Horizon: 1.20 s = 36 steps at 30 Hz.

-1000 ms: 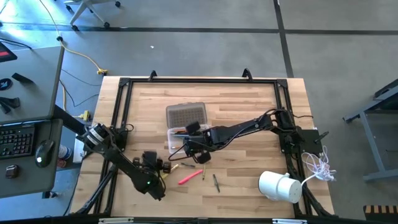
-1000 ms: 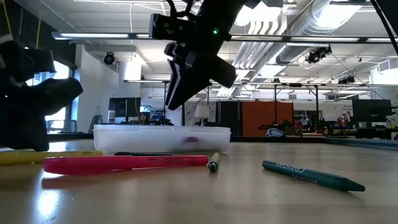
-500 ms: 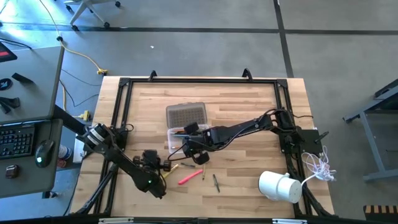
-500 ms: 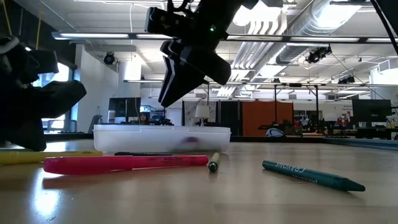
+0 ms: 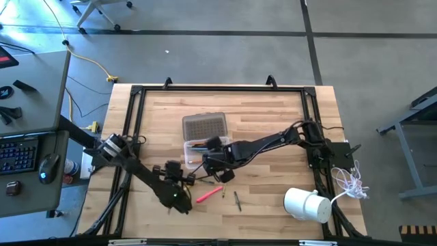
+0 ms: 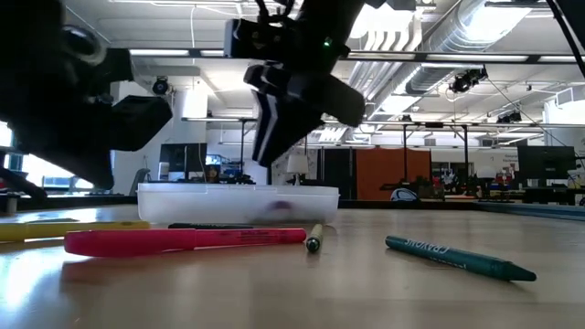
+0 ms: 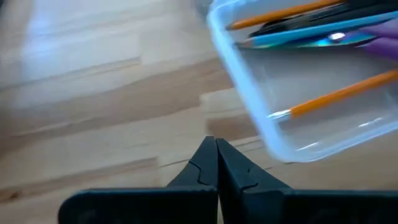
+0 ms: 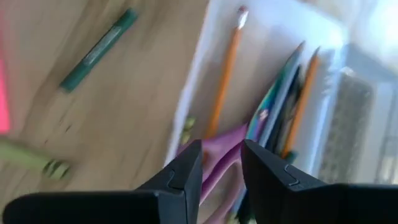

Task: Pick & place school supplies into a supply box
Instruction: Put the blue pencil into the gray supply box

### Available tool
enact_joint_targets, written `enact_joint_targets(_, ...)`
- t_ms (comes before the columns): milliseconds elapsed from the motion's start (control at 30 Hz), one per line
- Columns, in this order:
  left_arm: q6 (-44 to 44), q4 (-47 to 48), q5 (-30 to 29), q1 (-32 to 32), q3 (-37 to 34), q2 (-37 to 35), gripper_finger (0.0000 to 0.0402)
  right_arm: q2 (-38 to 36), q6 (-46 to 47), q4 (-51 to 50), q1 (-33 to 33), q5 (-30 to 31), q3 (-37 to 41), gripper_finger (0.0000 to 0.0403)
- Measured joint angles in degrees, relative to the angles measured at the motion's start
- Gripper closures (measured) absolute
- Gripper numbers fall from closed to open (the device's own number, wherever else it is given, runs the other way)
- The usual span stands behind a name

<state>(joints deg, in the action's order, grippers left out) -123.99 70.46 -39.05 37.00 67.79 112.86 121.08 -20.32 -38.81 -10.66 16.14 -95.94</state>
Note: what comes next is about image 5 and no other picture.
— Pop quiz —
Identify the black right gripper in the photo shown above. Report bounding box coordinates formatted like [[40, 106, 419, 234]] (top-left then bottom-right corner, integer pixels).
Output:
[[204, 135, 240, 184]]

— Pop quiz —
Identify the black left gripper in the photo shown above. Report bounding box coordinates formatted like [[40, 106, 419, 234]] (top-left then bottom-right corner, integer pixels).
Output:
[[152, 160, 197, 187]]

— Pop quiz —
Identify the clear plastic pencil box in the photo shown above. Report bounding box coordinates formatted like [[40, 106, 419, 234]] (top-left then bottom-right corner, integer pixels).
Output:
[[182, 111, 231, 171]]

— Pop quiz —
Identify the pink highlighter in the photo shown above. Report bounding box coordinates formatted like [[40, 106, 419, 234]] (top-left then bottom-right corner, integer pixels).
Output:
[[195, 185, 225, 204]]

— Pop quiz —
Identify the white box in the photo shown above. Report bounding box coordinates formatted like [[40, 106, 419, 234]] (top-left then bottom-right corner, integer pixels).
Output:
[[80, 152, 95, 180]]

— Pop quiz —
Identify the white cylinder lamp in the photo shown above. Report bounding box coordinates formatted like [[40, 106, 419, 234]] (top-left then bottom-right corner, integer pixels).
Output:
[[283, 187, 333, 224]]

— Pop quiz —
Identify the white blue drink can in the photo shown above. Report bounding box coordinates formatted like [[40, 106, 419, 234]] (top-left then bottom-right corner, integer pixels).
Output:
[[63, 159, 80, 185]]

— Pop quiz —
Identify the black computer mouse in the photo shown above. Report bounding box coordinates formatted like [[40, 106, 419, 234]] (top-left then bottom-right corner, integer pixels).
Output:
[[38, 152, 61, 185]]

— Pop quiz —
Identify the dark olive desk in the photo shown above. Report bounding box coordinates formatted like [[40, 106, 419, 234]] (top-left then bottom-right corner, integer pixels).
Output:
[[0, 131, 70, 219]]

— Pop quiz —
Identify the black keyboard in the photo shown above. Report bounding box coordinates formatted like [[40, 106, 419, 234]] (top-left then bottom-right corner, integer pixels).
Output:
[[0, 136, 39, 176]]

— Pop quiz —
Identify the small black device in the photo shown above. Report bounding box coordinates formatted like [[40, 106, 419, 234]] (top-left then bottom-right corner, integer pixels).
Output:
[[5, 180, 23, 197]]

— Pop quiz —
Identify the grey desk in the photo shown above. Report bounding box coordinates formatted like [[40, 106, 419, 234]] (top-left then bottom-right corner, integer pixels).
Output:
[[0, 50, 72, 137]]

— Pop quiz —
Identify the black strip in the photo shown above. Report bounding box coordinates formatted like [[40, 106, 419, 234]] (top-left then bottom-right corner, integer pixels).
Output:
[[12, 79, 38, 93]]

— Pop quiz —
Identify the office chair base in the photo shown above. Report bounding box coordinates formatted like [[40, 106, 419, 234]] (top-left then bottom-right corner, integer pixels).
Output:
[[70, 0, 133, 35]]

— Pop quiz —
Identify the workbench with grey legs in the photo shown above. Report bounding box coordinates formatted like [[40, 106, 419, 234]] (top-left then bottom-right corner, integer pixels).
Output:
[[376, 87, 437, 201]]

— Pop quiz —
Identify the red black mat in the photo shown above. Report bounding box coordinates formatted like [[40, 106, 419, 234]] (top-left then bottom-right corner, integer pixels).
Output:
[[0, 46, 20, 70]]

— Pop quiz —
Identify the orange black striped block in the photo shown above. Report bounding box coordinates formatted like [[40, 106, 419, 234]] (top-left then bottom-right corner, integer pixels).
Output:
[[398, 224, 437, 244]]

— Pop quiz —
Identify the silver bracket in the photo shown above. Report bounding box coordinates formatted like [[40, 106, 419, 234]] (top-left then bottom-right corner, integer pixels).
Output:
[[299, 240, 338, 246], [108, 238, 147, 246]]

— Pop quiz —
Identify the yellow extension cable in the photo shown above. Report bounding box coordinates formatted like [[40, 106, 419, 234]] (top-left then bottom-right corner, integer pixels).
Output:
[[41, 0, 119, 84], [68, 92, 100, 134]]

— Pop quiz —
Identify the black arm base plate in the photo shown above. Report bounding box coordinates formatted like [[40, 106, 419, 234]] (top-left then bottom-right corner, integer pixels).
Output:
[[307, 139, 362, 171]]

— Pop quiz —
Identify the white coiled cable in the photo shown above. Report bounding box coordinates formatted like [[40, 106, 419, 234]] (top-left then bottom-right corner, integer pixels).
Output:
[[329, 159, 371, 206]]

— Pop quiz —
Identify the black strap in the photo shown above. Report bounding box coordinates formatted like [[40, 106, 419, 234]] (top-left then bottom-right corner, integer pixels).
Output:
[[0, 106, 23, 126]]

